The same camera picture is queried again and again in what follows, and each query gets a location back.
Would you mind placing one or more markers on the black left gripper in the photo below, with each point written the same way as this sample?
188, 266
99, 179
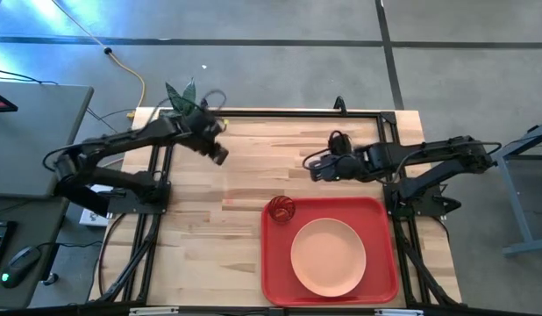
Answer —
203, 129

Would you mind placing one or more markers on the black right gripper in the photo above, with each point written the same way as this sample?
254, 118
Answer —
345, 167

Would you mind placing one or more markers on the translucent orange-red cup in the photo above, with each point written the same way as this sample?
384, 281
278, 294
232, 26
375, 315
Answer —
281, 209

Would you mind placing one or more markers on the orange round plate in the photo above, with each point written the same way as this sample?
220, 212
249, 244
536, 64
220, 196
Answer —
328, 257

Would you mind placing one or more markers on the red plastic tray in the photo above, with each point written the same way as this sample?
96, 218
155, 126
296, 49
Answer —
280, 272

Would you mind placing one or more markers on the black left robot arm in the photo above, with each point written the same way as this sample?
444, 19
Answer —
135, 136

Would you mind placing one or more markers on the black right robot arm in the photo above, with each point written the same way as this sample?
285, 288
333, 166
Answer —
429, 151

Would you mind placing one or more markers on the green plant in white pot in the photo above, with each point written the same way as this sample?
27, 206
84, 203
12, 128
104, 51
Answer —
181, 98

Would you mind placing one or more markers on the white printed box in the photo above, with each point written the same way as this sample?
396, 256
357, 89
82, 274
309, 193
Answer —
92, 218

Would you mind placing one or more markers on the white label strip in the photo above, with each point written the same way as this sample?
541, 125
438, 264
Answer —
153, 311
398, 312

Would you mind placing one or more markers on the grey desk top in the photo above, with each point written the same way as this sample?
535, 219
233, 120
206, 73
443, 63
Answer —
34, 140

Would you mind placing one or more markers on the dark grey desk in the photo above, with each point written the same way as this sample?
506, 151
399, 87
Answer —
34, 219

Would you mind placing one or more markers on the small black round knob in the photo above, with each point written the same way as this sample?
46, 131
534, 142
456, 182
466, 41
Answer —
50, 278

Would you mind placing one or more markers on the dark screen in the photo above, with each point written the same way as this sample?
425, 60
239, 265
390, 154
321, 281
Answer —
0, 104

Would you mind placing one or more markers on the black computer mouse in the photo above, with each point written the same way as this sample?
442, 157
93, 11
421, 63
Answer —
20, 267

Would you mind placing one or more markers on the black aluminium table frame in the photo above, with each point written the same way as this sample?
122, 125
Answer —
293, 113

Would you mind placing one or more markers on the black frame clamp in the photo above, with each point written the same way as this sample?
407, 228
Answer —
340, 105

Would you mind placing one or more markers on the grey metal table frame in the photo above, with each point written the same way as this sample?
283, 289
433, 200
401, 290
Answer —
512, 193

